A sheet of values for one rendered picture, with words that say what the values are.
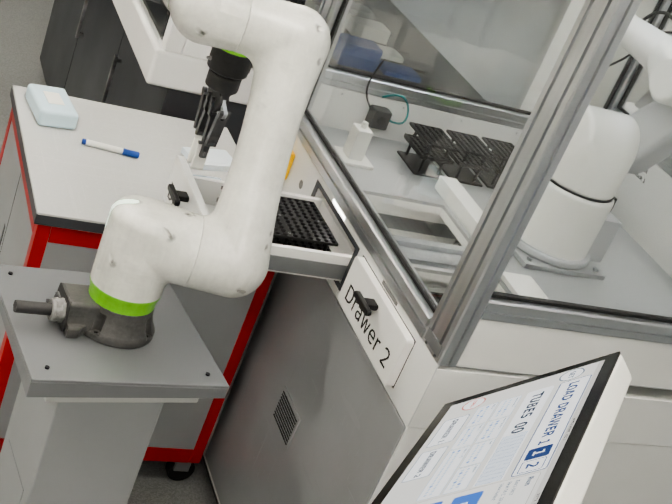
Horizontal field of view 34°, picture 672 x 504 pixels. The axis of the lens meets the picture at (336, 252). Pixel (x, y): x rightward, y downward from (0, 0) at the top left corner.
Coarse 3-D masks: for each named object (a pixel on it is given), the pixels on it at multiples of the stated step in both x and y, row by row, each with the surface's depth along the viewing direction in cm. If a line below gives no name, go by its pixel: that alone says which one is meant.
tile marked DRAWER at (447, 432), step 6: (468, 414) 171; (450, 420) 172; (456, 420) 171; (462, 420) 170; (444, 426) 171; (450, 426) 169; (456, 426) 168; (438, 432) 169; (444, 432) 168; (450, 432) 167; (456, 432) 165; (432, 438) 168; (438, 438) 167; (444, 438) 165; (450, 438) 164; (432, 444) 165; (438, 444) 164
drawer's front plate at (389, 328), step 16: (352, 272) 225; (368, 272) 220; (368, 288) 218; (352, 304) 223; (384, 304) 212; (352, 320) 222; (368, 320) 217; (384, 320) 211; (400, 320) 208; (384, 336) 210; (400, 336) 205; (368, 352) 215; (384, 352) 209; (400, 352) 204; (384, 368) 208; (400, 368) 206; (384, 384) 208
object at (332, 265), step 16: (208, 192) 239; (288, 192) 247; (208, 208) 239; (320, 208) 251; (336, 224) 242; (336, 240) 241; (272, 256) 224; (288, 256) 225; (304, 256) 227; (320, 256) 228; (336, 256) 229; (288, 272) 228; (304, 272) 229; (320, 272) 230; (336, 272) 231
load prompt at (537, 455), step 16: (560, 384) 165; (576, 384) 162; (560, 400) 158; (576, 400) 155; (544, 416) 155; (560, 416) 152; (544, 432) 149; (560, 432) 146; (528, 448) 146; (544, 448) 143; (528, 464) 141; (544, 464) 138
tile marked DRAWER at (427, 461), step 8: (440, 448) 162; (424, 456) 162; (432, 456) 160; (440, 456) 158; (416, 464) 160; (424, 464) 158; (432, 464) 157; (408, 472) 158; (416, 472) 157; (424, 472) 155; (408, 480) 155
